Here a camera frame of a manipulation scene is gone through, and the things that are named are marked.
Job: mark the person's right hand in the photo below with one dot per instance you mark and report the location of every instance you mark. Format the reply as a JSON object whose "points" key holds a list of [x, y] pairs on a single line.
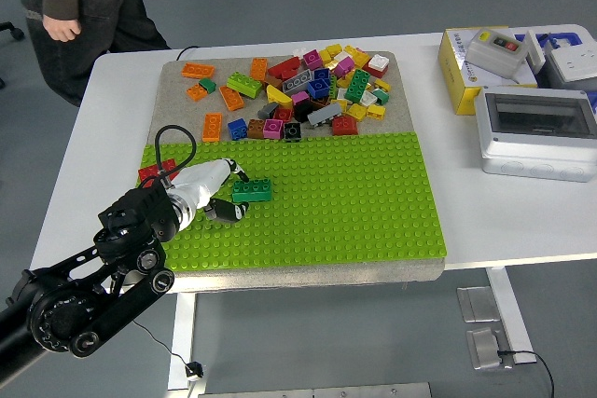
{"points": [[60, 29]]}

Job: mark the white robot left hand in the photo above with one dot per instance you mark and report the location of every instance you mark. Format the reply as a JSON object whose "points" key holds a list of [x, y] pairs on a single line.
{"points": [[205, 176]]}

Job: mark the dark green 2x4 brick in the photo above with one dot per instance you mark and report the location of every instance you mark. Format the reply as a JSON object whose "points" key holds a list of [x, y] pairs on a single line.
{"points": [[254, 190], [358, 86]]}

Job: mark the red 2x4 brick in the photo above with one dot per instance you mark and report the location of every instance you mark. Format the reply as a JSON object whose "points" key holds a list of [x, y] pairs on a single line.
{"points": [[149, 173]]}

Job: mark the lime green 2x4 brick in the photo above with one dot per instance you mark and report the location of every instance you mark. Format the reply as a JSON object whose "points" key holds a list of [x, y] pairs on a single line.
{"points": [[245, 85]]}

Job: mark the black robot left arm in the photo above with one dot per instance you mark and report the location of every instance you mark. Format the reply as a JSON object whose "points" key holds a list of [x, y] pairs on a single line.
{"points": [[135, 216]]}

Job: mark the orange 2x4 brick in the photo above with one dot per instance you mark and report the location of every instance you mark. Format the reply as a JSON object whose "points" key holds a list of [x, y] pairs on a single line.
{"points": [[212, 127], [231, 99], [198, 70], [259, 68]]}

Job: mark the magenta 2x2 brick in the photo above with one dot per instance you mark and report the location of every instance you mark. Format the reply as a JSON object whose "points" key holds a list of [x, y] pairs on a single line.
{"points": [[312, 59], [273, 129]]}

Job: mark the orange 2x2 brick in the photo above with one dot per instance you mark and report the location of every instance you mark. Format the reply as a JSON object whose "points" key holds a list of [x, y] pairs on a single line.
{"points": [[196, 92]]}

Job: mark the small dark green brick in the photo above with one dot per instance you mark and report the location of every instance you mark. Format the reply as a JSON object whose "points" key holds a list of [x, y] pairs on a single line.
{"points": [[208, 86]]}

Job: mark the small grey sloped brick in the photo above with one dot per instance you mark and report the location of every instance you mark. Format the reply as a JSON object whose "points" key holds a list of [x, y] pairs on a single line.
{"points": [[268, 110]]}

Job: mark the black 2x2 brick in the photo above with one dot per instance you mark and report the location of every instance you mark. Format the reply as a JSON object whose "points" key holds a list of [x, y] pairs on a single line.
{"points": [[292, 131]]}

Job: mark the yellow curved brick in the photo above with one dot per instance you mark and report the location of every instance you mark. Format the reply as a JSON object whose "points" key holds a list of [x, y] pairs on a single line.
{"points": [[278, 95]]}

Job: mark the small magenta brick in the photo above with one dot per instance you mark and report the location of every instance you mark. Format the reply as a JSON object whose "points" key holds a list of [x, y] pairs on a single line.
{"points": [[300, 97]]}

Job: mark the lime green baseplate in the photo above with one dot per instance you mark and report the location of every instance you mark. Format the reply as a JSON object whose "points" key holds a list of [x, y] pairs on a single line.
{"points": [[326, 207]]}

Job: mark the grey 2x4 brick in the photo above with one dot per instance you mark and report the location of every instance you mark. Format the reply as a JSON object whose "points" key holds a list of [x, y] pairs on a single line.
{"points": [[297, 82]]}

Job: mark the long grey brick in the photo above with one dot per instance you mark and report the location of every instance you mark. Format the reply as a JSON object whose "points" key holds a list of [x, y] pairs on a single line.
{"points": [[324, 114]]}

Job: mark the long red brick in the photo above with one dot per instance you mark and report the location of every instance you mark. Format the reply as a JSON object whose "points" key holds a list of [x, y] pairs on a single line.
{"points": [[283, 67]]}

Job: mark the red sloped 2x2 brick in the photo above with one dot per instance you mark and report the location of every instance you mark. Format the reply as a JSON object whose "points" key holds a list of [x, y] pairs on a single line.
{"points": [[344, 125]]}

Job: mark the bright green brick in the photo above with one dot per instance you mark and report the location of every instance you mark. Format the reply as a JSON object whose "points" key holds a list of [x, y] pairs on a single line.
{"points": [[333, 85]]}

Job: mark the golden yellow brick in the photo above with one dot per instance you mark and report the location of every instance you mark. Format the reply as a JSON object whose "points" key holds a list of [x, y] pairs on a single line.
{"points": [[332, 64]]}

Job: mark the white 2x2 brick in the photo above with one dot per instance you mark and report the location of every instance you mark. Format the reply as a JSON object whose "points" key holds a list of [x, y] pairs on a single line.
{"points": [[379, 62]]}

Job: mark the black office chair base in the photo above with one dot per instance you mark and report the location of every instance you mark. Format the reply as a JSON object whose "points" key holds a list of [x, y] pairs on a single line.
{"points": [[16, 33]]}

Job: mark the person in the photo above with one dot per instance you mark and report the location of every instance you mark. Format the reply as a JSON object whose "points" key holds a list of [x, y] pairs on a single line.
{"points": [[116, 11]]}

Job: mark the grey-brown mat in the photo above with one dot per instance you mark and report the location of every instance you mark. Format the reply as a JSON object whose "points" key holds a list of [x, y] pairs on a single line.
{"points": [[182, 113]]}

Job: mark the black white power plug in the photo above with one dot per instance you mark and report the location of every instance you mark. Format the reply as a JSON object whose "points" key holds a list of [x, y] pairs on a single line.
{"points": [[193, 370]]}

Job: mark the long metal floor plate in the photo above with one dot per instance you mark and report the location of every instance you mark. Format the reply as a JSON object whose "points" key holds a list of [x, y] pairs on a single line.
{"points": [[317, 391]]}

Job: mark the yellow cardboard box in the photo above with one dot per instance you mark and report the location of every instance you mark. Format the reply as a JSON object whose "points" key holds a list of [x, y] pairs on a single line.
{"points": [[454, 76]]}

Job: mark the white distribution box clear cover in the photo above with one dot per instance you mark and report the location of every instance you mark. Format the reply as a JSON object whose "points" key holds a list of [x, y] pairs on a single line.
{"points": [[527, 151]]}

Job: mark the blue plastic bin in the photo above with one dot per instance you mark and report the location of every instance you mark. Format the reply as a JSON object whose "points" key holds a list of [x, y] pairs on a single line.
{"points": [[571, 37]]}

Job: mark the white push-button switch box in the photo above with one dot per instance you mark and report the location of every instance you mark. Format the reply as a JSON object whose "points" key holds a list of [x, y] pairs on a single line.
{"points": [[490, 55]]}

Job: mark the white switch plate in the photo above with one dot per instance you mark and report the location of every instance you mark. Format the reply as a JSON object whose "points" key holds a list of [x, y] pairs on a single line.
{"points": [[534, 50]]}

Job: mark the white wall socket panel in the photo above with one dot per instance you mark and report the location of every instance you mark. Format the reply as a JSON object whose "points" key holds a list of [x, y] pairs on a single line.
{"points": [[571, 64]]}

